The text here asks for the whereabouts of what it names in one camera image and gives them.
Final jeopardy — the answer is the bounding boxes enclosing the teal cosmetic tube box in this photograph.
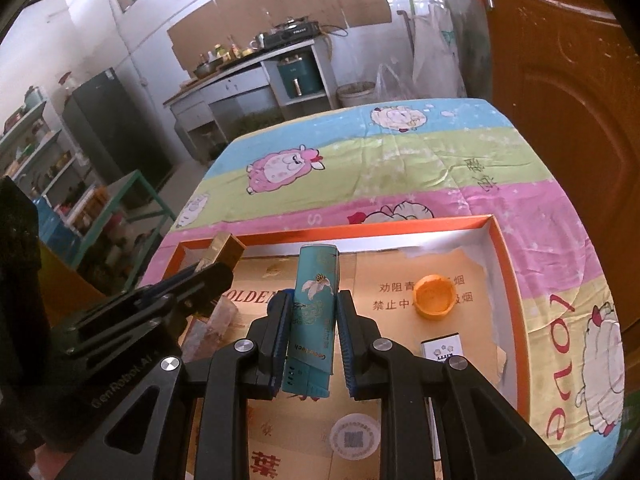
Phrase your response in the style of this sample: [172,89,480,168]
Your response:
[282,244,340,400]

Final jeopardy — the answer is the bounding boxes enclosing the orange bottle cap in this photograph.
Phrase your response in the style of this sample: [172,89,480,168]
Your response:
[412,274,457,320]

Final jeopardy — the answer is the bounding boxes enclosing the white hello kitty box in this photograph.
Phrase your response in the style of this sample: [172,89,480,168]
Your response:
[421,333,463,462]

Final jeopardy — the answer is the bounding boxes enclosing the gold rectangular box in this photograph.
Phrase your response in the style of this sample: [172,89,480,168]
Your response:
[195,232,246,272]

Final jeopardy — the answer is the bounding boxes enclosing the white jar lid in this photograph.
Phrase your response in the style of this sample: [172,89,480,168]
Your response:
[329,413,381,462]

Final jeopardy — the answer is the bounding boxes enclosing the orange shallow cardboard tray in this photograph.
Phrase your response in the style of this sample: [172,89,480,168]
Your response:
[139,213,532,480]

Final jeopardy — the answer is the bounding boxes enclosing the green metal stool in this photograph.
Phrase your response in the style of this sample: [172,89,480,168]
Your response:
[65,170,176,295]

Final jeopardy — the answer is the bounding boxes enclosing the colourful cartoon sheep tablecloth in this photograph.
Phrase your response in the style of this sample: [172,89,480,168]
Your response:
[143,99,625,479]

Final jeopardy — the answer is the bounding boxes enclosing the white bucket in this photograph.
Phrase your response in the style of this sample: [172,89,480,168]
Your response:
[336,81,376,107]

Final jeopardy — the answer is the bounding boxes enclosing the dark green refrigerator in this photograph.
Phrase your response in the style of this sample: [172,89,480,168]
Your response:
[62,68,171,190]

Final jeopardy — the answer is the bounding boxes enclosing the white kitchen counter cabinet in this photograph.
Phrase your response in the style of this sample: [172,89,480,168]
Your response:
[164,36,340,164]

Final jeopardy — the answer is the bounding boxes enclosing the teal air fryer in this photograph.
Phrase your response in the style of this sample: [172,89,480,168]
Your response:
[278,53,322,99]

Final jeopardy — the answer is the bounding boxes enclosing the white plastic sack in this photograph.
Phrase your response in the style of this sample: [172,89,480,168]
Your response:
[412,1,490,98]

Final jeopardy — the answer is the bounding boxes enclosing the black gas stove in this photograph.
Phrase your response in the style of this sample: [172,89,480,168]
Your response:
[262,18,321,50]

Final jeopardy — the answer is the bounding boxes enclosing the brown wooden door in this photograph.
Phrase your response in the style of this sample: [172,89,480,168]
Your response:
[479,0,640,331]

